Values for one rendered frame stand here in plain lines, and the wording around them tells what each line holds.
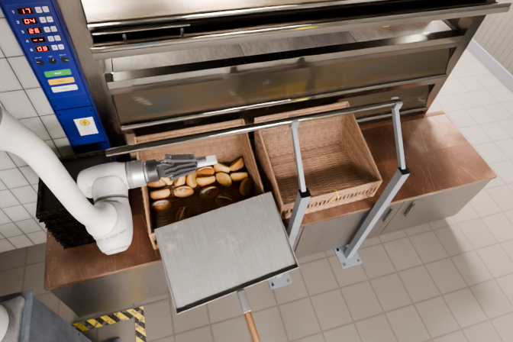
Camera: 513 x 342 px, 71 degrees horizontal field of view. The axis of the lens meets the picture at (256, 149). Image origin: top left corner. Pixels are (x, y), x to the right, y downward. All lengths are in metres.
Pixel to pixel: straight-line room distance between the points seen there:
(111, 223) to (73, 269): 0.75
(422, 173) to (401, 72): 0.59
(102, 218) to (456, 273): 2.24
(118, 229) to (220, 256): 0.61
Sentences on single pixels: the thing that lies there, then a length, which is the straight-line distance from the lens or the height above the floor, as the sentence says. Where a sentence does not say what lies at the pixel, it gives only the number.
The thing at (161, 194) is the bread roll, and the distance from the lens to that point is 1.87.
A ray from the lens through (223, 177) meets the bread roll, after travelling 1.90.
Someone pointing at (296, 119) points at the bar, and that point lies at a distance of 1.46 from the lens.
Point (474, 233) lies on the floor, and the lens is 2.99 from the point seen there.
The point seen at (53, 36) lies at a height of 1.43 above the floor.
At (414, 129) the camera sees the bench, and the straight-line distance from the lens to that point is 2.51.
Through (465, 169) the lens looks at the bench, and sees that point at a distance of 2.45.
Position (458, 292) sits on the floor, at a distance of 2.72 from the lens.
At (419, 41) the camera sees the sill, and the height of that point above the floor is 1.18.
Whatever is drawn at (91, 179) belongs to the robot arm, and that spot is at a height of 1.24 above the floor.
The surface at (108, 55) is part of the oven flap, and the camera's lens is 1.38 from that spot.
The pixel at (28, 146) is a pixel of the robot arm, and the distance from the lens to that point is 0.98.
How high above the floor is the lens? 2.21
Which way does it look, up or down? 51 degrees down
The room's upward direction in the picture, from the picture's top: 6 degrees clockwise
